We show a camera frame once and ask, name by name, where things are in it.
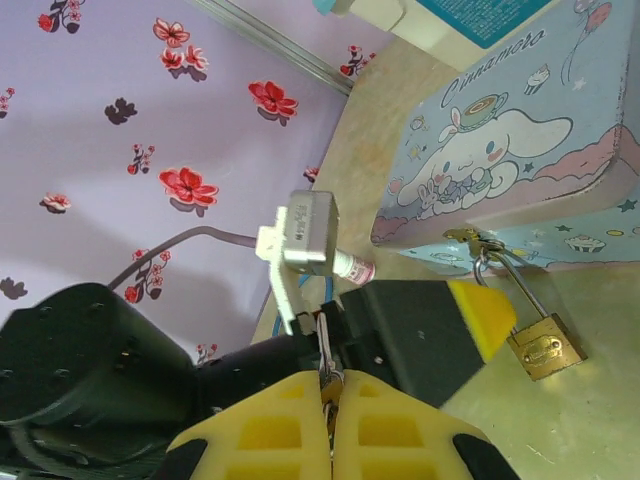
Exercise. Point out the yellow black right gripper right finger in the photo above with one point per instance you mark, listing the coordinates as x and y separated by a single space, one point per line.
430 435

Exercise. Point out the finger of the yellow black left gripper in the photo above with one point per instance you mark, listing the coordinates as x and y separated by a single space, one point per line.
420 335

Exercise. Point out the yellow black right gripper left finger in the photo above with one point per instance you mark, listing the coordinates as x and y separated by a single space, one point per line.
280 415

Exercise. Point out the small metal key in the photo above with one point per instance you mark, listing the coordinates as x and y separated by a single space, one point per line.
331 387

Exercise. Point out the brass padlock with steel shackle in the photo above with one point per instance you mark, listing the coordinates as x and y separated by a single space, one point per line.
547 347

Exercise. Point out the small white pink bottle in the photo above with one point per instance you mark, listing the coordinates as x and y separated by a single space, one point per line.
357 270

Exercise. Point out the blue cartoon dog tin box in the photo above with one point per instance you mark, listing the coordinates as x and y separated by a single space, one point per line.
500 150

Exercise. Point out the blue lidded plastic storage box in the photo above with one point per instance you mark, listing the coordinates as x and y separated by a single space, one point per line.
425 30

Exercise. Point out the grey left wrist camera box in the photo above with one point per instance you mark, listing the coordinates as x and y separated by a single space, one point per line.
310 230

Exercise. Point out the aluminium frame post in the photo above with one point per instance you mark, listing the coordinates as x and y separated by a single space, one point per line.
280 47

